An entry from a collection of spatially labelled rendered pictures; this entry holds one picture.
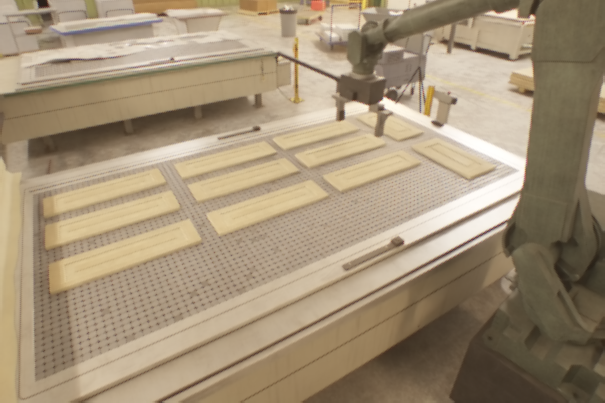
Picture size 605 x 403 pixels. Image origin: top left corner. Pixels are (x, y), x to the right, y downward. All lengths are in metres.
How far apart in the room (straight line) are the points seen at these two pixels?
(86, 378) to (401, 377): 1.65
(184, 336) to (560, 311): 1.39
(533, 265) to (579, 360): 0.54
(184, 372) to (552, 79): 1.58
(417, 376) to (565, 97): 1.70
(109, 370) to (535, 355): 1.69
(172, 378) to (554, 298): 1.40
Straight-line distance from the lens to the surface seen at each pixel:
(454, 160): 2.72
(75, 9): 11.73
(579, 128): 1.52
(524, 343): 2.01
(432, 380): 2.55
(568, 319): 1.79
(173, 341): 1.58
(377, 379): 2.48
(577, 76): 1.50
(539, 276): 1.69
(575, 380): 2.13
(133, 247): 1.99
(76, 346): 1.70
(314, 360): 1.86
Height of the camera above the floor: 2.10
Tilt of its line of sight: 31 degrees down
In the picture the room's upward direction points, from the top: straight up
